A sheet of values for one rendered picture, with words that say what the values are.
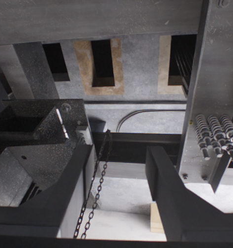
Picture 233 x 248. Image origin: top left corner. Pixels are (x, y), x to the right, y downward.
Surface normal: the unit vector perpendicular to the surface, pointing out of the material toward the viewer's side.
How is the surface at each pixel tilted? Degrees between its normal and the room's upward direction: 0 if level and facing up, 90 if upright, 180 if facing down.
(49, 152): 0
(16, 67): 0
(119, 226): 90
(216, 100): 0
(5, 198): 90
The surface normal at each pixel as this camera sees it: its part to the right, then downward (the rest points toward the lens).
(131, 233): -0.10, -0.78
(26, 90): -0.15, 0.62
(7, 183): 0.96, -0.08
